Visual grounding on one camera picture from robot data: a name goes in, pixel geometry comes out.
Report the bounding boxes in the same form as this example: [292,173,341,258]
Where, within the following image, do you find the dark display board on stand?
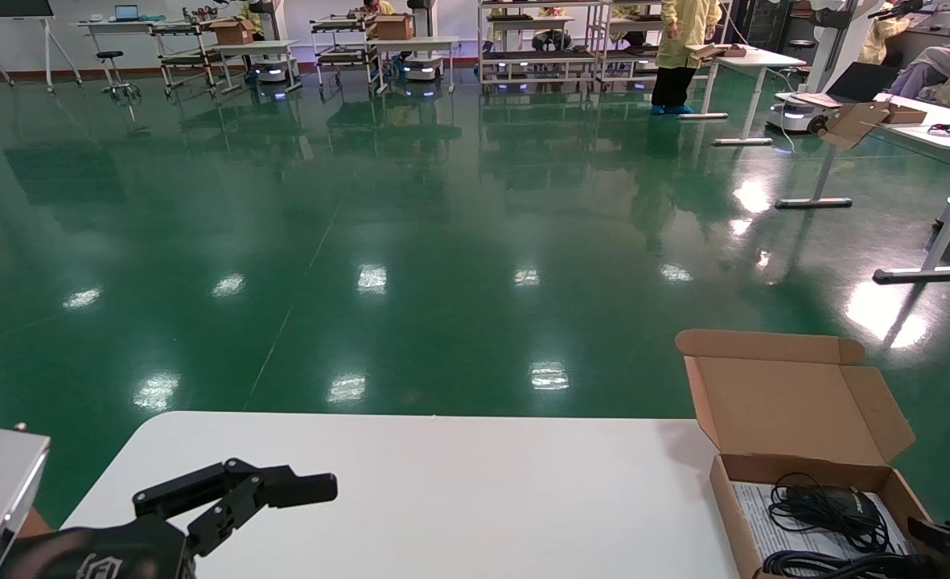
[0,0,85,97]

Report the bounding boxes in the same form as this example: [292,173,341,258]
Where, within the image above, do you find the metal trolley cart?
[310,14,380,88]
[151,20,228,97]

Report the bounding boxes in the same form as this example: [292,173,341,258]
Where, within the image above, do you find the seated person grey trousers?
[885,40,950,111]

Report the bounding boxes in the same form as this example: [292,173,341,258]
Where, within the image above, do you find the large brown cardboard carton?
[14,507,55,540]

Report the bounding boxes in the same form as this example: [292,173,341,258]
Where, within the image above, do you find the black laptop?
[796,61,902,109]

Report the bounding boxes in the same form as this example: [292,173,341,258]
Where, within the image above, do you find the black swivel stool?
[95,50,142,105]

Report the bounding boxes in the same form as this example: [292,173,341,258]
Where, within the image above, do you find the distant seated person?
[529,8,574,51]

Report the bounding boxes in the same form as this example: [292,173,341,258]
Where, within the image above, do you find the metal shelf rack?
[602,0,699,91]
[478,0,614,88]

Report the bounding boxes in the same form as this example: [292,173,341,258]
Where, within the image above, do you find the white table with laptop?
[76,18,206,89]

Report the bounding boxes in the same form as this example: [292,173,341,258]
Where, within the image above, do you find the black mouse with cord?
[768,473,892,554]

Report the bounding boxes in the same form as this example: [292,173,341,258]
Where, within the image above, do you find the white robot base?
[401,53,446,83]
[248,58,296,88]

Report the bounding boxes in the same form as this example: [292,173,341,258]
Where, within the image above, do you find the brown cardboard storage box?
[674,328,950,579]

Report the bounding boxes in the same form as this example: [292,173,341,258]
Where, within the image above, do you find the open cardboard box with flap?
[817,100,928,151]

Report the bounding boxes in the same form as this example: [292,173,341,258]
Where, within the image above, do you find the person in yellow coat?
[858,0,911,67]
[649,0,724,117]

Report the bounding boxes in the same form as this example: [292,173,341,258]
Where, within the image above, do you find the black coiled cable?
[762,549,938,579]

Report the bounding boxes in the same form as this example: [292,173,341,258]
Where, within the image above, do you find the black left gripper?
[0,458,339,579]

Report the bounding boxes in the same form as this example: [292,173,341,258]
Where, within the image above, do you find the white paper manual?
[730,482,914,579]

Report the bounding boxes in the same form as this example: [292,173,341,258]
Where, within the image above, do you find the white height-adjustable table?
[678,44,807,147]

